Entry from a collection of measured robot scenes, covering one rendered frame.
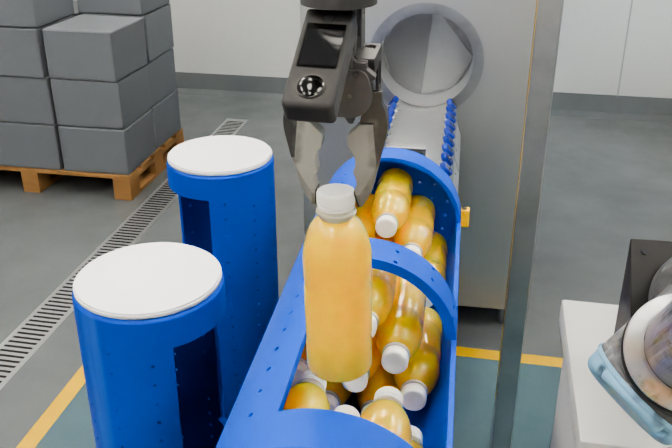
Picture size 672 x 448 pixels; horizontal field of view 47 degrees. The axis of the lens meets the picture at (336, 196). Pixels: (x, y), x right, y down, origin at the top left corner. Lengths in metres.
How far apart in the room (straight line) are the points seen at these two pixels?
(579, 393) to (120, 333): 0.79
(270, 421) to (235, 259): 1.24
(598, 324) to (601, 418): 0.21
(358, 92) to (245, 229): 1.35
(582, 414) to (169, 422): 0.81
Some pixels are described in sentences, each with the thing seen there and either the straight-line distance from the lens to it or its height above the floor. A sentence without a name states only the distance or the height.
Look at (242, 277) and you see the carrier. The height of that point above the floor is 0.73.
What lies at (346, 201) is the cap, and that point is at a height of 1.47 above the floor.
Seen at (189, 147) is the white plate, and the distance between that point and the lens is 2.16.
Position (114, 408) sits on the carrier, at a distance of 1.56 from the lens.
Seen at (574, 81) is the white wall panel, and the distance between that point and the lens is 5.91.
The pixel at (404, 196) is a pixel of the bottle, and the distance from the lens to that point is 1.46.
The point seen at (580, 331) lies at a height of 1.15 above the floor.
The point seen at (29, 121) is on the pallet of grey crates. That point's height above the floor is 0.42.
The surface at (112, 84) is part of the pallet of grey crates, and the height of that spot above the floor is 0.65.
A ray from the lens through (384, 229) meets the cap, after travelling 1.40.
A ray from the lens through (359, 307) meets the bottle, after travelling 0.80.
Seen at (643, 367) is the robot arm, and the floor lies 1.34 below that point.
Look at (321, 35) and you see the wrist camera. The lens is 0.70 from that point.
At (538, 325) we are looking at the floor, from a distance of 3.32.
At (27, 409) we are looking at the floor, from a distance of 3.00.
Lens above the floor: 1.79
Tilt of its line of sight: 24 degrees down
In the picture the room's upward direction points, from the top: straight up
